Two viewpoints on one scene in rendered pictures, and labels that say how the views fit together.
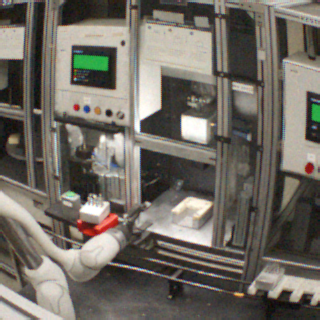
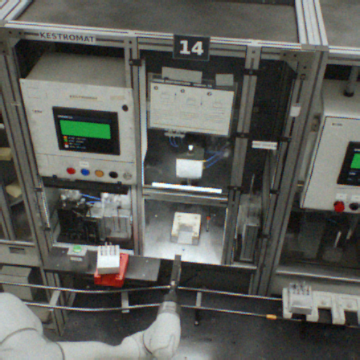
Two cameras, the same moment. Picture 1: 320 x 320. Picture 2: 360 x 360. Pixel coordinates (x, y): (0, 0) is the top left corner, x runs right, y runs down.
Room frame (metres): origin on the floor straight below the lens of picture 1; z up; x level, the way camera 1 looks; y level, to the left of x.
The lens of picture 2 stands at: (0.91, 0.62, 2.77)
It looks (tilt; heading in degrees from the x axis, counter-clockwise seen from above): 42 degrees down; 335
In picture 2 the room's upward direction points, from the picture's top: 2 degrees clockwise
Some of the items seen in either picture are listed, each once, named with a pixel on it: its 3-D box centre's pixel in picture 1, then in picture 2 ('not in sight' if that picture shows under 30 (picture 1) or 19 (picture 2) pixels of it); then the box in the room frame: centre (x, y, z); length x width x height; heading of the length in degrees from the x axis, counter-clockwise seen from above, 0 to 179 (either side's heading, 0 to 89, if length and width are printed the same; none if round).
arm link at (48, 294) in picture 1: (55, 305); not in sight; (1.79, 0.44, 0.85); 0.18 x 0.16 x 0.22; 12
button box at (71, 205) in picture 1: (72, 205); (79, 256); (2.48, 0.40, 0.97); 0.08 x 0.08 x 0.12; 60
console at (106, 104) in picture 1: (103, 64); (89, 120); (2.63, 0.25, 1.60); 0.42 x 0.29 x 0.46; 60
